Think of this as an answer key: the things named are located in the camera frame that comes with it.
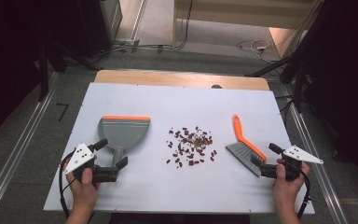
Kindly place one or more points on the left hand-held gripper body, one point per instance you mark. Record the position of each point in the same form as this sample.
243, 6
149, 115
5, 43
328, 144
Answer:
105, 174

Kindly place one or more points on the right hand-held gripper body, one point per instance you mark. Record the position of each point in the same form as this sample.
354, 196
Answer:
268, 171

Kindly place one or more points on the orange hand brush grey bristles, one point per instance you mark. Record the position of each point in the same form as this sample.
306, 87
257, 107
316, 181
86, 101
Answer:
245, 151

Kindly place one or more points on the grey dustpan with orange edge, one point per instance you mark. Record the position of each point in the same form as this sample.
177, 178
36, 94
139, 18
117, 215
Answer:
124, 132

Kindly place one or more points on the pile of red beans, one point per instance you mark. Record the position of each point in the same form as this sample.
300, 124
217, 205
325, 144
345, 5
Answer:
192, 143

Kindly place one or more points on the person's right hand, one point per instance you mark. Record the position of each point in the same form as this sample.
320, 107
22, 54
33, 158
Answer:
287, 193

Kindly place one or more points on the person's left hand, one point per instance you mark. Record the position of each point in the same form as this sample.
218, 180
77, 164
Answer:
83, 193

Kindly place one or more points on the black stand legs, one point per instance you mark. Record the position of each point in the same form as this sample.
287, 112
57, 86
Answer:
298, 84
43, 74

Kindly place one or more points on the white board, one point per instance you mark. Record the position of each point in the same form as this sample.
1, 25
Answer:
174, 102

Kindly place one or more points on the dark round table grommet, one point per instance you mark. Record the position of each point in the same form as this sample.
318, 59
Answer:
216, 86

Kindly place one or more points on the wooden table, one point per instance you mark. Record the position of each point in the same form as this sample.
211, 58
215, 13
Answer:
167, 78

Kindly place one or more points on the light wooden furniture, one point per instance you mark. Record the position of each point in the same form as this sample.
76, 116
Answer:
245, 12

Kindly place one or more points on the metal floor rail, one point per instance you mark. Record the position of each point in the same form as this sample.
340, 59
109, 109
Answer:
317, 161
18, 146

